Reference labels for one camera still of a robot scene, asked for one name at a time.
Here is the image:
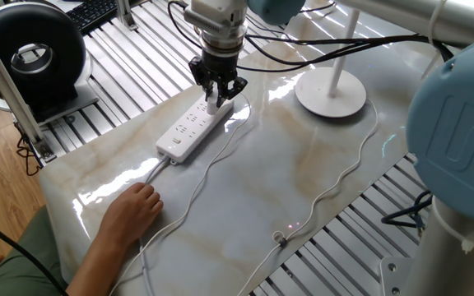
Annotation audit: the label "dark robot base cable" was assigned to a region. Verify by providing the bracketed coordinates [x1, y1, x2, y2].
[380, 189, 434, 238]

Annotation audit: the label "white power adapter plug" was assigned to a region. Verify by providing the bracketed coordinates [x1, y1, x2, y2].
[206, 88, 221, 116]

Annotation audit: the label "aluminium frame rail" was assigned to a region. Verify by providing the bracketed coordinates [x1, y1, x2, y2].
[0, 14, 57, 164]

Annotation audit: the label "tangled black wires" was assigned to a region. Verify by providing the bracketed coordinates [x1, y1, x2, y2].
[14, 123, 44, 177]

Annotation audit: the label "white power strip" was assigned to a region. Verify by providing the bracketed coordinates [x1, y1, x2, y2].
[155, 93, 235, 164]

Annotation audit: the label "thin white lamp cord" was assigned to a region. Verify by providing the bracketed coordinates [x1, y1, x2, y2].
[109, 92, 380, 296]

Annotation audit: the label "silver wrist coupling flange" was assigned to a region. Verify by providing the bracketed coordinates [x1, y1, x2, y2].
[198, 24, 249, 58]

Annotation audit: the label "black computer keyboard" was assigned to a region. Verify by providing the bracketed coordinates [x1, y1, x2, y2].
[66, 0, 119, 35]

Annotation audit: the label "person's bare forearm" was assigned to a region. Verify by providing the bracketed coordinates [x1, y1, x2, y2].
[66, 236, 139, 296]

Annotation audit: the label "grey power strip cable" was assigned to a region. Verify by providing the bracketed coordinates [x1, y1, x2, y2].
[137, 155, 171, 296]

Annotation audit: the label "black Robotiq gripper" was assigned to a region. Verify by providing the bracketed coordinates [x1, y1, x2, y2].
[188, 49, 249, 109]

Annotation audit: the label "short aluminium post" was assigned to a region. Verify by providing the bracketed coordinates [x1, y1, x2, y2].
[115, 0, 139, 30]

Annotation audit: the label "white desk lamp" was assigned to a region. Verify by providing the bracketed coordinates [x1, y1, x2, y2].
[294, 7, 368, 119]

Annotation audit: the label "thick black cable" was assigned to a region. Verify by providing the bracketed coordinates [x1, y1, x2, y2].
[0, 204, 69, 296]

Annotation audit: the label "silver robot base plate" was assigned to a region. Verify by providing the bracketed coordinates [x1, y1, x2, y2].
[379, 257, 417, 296]

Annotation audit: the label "person's bare hand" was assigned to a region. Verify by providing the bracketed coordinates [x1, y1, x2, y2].
[99, 183, 165, 250]

